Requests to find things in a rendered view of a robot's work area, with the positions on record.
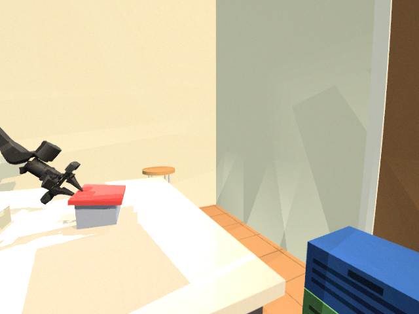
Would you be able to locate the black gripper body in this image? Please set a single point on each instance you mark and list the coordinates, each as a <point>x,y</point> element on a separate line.
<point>68,172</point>

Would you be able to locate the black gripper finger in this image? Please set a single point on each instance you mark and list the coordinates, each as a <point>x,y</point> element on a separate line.
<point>64,191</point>
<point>72,180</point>

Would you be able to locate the red translucent box lid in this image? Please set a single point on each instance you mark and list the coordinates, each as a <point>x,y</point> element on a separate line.
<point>96,194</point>

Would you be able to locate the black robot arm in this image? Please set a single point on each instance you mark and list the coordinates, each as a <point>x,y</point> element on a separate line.
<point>16,154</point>

